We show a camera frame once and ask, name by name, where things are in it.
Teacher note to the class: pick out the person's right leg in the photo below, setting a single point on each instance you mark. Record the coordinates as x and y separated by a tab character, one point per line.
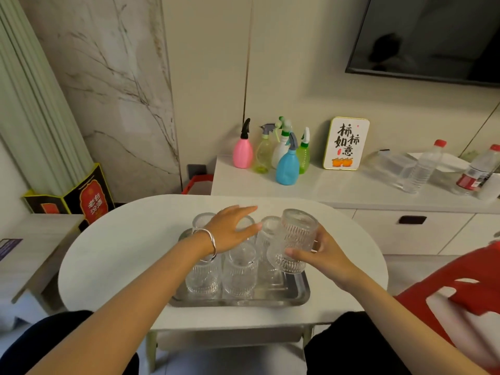
351	347

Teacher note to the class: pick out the clear plastic container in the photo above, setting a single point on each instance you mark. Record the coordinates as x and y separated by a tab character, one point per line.
390	169

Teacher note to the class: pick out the person's left hand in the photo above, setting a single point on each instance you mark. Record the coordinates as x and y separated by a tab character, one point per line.
224	232

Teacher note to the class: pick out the clear yellow-green spray bottle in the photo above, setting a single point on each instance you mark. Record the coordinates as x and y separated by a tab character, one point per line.
263	156

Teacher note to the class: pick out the white sideboard cabinet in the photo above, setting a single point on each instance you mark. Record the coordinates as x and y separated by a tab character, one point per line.
375	236

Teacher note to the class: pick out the blue spray bottle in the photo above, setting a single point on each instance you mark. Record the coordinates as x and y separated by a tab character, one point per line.
288	169

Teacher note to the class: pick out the black and gold box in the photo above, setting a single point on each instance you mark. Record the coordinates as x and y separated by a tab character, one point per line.
92	201

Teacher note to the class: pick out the person's right hand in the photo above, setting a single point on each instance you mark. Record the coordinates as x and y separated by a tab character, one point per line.
332	259

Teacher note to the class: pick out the person's left fingers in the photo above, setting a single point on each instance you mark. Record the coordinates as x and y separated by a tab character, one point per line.
244	230

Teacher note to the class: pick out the pink spray bottle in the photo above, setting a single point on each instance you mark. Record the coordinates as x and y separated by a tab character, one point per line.
243	154

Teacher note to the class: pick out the person's left leg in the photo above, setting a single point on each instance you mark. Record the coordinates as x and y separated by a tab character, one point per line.
50	339

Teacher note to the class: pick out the black wall socket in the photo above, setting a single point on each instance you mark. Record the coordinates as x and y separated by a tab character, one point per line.
197	171

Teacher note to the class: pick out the green spray bottle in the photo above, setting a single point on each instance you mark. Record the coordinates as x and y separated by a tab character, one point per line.
304	156

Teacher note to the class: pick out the red-labelled plastic bottle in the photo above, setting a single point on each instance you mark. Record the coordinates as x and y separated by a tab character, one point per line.
474	173

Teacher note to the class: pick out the gold-framed white sign card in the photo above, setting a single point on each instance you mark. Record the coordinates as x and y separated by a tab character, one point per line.
345	142

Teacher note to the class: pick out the light wooden side table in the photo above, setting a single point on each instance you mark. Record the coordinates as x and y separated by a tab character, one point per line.
35	246

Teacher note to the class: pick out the person's left forearm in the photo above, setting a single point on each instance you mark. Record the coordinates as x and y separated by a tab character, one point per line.
129	308

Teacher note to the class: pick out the black wall television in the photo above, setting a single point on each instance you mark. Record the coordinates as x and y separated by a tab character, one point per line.
429	35

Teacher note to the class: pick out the red plastic basket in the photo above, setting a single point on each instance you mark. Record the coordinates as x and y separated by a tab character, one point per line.
195	183

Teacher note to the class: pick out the person's right thumb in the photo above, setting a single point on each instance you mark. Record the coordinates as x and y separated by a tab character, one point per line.
299	254

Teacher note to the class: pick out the white spray bottle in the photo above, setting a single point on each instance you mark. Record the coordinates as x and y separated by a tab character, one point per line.
279	148

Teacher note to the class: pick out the ribbed clear drinking glass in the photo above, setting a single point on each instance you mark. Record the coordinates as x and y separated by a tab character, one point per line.
293	238
247	221
239	273
203	277
201	220
265	234

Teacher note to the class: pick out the person's right forearm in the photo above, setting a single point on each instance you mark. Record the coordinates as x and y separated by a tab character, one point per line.
398	328

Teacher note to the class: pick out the purple card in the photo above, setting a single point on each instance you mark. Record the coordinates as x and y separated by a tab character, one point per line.
8	247

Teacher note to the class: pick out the red plastic stool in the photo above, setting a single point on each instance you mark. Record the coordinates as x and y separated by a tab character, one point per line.
468	281

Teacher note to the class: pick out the person's leg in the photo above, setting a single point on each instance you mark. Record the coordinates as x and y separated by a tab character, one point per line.
351	347
50	339

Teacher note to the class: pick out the clear red-capped water bottle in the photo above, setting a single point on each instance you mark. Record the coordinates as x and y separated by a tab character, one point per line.
422	169

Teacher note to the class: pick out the rectangular metal tray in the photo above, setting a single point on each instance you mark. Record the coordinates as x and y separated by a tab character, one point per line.
291	290

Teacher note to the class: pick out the bundle of pale green panels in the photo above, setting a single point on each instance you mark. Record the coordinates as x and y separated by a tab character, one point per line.
35	113

